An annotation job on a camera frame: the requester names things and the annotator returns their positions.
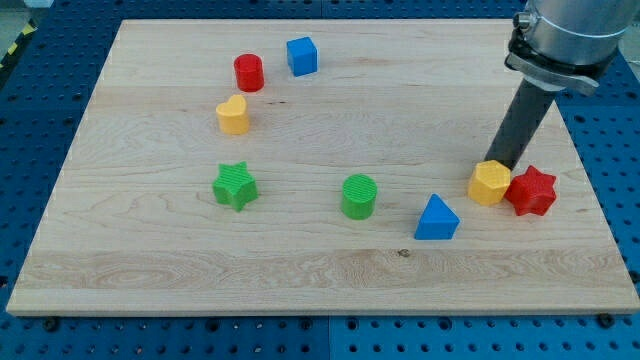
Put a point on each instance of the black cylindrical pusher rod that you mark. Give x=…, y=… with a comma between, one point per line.
x=524, y=115

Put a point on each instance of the red star block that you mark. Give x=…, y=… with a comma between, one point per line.
x=532, y=192

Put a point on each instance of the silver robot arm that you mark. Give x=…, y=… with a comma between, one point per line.
x=556, y=45

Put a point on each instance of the yellow hexagon block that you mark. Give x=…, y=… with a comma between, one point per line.
x=489, y=182

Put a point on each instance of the green star block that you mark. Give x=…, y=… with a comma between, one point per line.
x=235, y=186

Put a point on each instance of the blue triangle block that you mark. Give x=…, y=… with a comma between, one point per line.
x=437, y=222

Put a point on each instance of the green cylinder block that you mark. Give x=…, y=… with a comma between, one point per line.
x=359, y=193

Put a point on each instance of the blue cube block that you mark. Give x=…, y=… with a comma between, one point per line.
x=302, y=56

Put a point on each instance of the red cylinder block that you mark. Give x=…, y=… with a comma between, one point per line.
x=249, y=72

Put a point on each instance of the yellow heart block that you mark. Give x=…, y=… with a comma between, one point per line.
x=232, y=115

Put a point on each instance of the light wooden board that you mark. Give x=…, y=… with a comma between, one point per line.
x=133, y=228

